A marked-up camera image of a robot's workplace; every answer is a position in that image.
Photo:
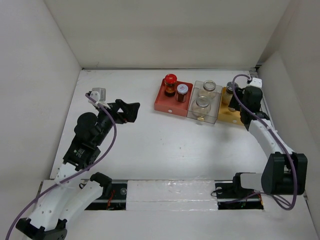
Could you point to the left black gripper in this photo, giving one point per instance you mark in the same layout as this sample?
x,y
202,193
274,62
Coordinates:
x,y
129,113

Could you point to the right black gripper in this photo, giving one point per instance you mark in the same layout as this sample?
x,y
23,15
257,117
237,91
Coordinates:
x,y
233,104

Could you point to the small white bottle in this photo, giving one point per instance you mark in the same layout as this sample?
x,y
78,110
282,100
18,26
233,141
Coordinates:
x,y
228,93

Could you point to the red-capped sauce bottle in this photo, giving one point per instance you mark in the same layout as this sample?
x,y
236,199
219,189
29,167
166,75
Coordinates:
x,y
170,81

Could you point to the wide clear glass jar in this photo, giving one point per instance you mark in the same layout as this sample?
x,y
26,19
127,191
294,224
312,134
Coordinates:
x,y
201,107

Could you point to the silver-lid brown spice jar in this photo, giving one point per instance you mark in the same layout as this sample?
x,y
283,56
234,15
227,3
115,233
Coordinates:
x,y
181,93

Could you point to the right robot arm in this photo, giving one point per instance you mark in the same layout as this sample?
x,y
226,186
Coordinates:
x,y
285,171

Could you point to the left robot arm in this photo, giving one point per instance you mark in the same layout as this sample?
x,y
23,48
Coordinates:
x,y
65,200

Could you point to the yellow tray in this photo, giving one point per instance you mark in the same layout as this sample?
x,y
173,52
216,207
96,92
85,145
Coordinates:
x,y
225,115

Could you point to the red tray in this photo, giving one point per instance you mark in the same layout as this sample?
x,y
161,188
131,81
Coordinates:
x,y
170,105

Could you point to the clear plastic tray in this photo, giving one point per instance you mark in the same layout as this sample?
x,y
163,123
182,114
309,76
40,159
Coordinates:
x,y
211,118

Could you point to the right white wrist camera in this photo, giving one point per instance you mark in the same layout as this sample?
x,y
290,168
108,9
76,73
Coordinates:
x,y
255,82

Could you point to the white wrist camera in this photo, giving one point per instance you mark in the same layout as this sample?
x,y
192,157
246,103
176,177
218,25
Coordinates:
x,y
97,96
255,82

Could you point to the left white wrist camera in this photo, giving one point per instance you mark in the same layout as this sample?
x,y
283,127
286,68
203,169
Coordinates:
x,y
97,96

